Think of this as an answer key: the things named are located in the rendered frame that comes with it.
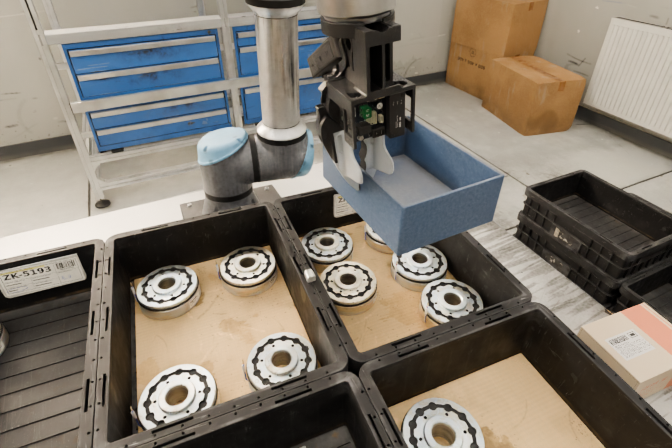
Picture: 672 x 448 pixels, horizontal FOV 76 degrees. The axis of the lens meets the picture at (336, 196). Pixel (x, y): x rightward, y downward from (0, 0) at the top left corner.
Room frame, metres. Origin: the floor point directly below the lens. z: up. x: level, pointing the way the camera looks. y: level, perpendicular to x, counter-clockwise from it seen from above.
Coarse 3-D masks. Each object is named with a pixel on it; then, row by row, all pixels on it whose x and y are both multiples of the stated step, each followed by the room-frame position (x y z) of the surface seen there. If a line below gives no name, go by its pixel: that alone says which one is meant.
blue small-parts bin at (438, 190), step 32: (416, 128) 0.59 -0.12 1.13; (416, 160) 0.58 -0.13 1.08; (448, 160) 0.52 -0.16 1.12; (480, 160) 0.48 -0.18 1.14; (352, 192) 0.47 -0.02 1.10; (384, 192) 0.40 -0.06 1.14; (416, 192) 0.50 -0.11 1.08; (448, 192) 0.40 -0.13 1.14; (480, 192) 0.42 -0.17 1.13; (384, 224) 0.40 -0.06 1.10; (416, 224) 0.38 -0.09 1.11; (448, 224) 0.40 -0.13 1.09; (480, 224) 0.43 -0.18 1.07
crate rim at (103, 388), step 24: (216, 216) 0.64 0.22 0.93; (120, 240) 0.58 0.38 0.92; (288, 240) 0.57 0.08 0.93; (312, 288) 0.46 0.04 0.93; (336, 336) 0.37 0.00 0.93; (288, 384) 0.30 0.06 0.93; (96, 408) 0.27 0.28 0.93; (216, 408) 0.27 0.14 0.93; (240, 408) 0.27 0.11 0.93; (96, 432) 0.24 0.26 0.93; (144, 432) 0.24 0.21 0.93; (168, 432) 0.24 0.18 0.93
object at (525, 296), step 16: (304, 192) 0.72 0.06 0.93; (320, 192) 0.72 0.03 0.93; (320, 288) 0.46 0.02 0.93; (496, 304) 0.43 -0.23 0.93; (512, 304) 0.43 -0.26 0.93; (336, 320) 0.40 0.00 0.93; (464, 320) 0.40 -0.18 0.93; (416, 336) 0.37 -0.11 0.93; (432, 336) 0.37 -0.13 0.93; (352, 352) 0.35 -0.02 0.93; (368, 352) 0.35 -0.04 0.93; (384, 352) 0.35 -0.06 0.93; (352, 368) 0.34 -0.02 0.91
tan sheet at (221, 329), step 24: (216, 288) 0.55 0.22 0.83; (192, 312) 0.50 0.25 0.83; (216, 312) 0.50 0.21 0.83; (240, 312) 0.50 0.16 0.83; (264, 312) 0.50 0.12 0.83; (288, 312) 0.50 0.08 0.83; (144, 336) 0.45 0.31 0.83; (168, 336) 0.45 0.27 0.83; (192, 336) 0.45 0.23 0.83; (216, 336) 0.45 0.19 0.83; (240, 336) 0.45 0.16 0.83; (264, 336) 0.45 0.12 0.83; (144, 360) 0.40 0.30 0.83; (168, 360) 0.40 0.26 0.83; (192, 360) 0.40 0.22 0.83; (216, 360) 0.40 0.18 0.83; (240, 360) 0.40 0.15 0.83; (144, 384) 0.36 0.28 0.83; (240, 384) 0.36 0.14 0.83
